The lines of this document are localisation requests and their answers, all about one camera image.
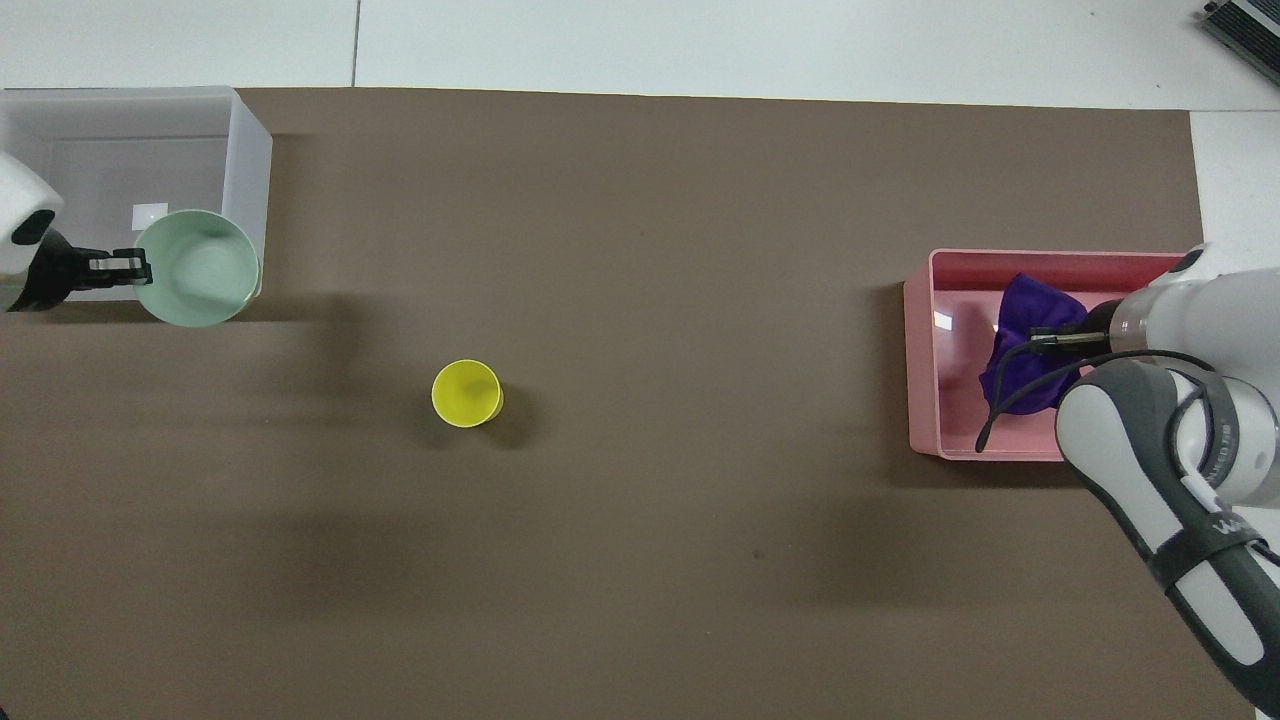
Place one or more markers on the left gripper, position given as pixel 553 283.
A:
pixel 55 270

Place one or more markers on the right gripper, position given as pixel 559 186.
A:
pixel 1100 330

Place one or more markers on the purple cloth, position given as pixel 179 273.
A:
pixel 1030 305

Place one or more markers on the pale green plastic cup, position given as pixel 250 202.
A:
pixel 198 270

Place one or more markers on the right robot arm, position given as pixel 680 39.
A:
pixel 1120 450

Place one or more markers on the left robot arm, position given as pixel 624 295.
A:
pixel 14 190

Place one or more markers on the white paper label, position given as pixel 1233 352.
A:
pixel 150 215

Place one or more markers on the translucent white plastic bin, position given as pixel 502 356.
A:
pixel 120 130

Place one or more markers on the pink plastic bin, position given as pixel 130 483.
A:
pixel 950 400

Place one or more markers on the grey ribbed metal device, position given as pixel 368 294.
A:
pixel 1248 22

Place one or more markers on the yellow plastic cup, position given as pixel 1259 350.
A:
pixel 466 393

